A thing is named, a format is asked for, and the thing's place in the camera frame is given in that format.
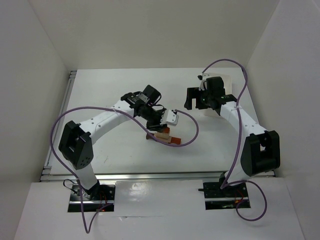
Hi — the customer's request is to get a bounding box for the aluminium front rail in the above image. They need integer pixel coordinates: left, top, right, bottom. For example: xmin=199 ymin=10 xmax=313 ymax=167
xmin=39 ymin=170 xmax=222 ymax=182

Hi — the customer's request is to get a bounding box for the striped light wood block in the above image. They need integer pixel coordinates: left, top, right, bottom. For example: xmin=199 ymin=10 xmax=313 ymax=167
xmin=156 ymin=138 xmax=171 ymax=145

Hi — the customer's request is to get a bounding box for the aluminium left rail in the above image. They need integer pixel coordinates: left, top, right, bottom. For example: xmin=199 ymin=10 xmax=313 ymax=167
xmin=48 ymin=70 xmax=77 ymax=151

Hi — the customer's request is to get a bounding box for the orange arch block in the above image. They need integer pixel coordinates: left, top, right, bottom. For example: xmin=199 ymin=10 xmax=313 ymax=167
xmin=169 ymin=136 xmax=182 ymax=145

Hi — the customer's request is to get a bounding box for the long light wood block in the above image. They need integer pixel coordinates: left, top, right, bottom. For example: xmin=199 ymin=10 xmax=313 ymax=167
xmin=154 ymin=132 xmax=166 ymax=140

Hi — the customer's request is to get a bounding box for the reddish brown wedge block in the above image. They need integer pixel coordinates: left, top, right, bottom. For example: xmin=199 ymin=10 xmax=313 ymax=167
xmin=162 ymin=127 xmax=170 ymax=134

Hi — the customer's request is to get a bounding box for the tan rectangular block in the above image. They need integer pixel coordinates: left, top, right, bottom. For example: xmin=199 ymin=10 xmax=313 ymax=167
xmin=163 ymin=134 xmax=172 ymax=142

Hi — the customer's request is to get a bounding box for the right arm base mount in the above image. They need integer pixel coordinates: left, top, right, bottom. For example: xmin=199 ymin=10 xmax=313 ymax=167
xmin=198 ymin=182 xmax=251 ymax=210

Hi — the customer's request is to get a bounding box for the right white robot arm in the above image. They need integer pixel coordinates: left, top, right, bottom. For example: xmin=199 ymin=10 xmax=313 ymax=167
xmin=184 ymin=74 xmax=281 ymax=190

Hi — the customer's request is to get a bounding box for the aluminium rail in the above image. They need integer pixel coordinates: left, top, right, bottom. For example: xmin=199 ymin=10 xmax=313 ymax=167
xmin=39 ymin=170 xmax=222 ymax=182
xmin=48 ymin=70 xmax=77 ymax=151

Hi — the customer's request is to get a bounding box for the dark brown notched block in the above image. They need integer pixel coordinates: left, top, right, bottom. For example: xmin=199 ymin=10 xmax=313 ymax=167
xmin=145 ymin=133 xmax=155 ymax=140

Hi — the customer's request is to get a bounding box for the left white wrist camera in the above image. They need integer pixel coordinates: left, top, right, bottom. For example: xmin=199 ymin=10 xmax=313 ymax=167
xmin=161 ymin=109 xmax=179 ymax=126

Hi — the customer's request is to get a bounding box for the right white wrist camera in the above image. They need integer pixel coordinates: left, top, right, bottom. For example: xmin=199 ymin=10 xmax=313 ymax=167
xmin=197 ymin=73 xmax=210 ymax=91

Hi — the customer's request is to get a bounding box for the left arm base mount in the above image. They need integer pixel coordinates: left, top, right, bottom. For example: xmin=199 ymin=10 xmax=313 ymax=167
xmin=63 ymin=180 xmax=116 ymax=213

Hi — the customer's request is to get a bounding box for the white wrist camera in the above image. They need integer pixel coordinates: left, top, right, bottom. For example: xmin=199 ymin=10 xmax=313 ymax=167
xmin=161 ymin=109 xmax=179 ymax=126
xmin=197 ymin=73 xmax=210 ymax=91

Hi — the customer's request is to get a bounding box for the white plastic bin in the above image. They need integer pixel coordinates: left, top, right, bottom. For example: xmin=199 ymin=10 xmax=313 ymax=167
xmin=203 ymin=72 xmax=232 ymax=118

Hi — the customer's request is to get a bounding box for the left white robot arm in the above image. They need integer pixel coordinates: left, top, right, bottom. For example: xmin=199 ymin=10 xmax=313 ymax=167
xmin=58 ymin=85 xmax=168 ymax=199

